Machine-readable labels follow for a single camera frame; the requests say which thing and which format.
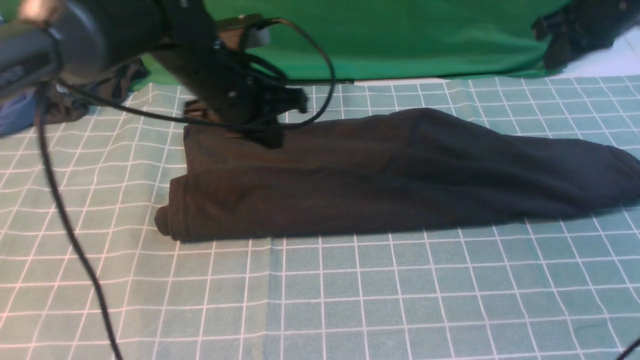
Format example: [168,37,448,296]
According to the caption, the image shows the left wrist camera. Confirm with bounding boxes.
[215,13,271,51]

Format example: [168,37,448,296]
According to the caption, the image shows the green checkered tablecloth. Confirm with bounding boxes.
[0,75,640,360]

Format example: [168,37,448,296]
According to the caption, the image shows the green backdrop cloth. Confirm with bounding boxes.
[130,0,576,93]

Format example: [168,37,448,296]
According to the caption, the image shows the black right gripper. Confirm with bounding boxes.
[531,0,640,71]

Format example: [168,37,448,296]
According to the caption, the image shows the dark gray long-sleeved shirt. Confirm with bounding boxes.
[154,108,640,242]

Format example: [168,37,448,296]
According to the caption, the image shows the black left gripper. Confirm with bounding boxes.
[150,45,307,148]

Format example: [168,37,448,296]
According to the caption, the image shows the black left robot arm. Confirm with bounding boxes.
[1,0,308,149]

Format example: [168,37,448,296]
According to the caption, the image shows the blue garment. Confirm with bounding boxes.
[0,88,39,137]

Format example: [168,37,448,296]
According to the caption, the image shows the black left camera cable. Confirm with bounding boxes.
[35,17,337,360]

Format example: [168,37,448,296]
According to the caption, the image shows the crumpled dark gray garment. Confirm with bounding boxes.
[44,58,150,125]

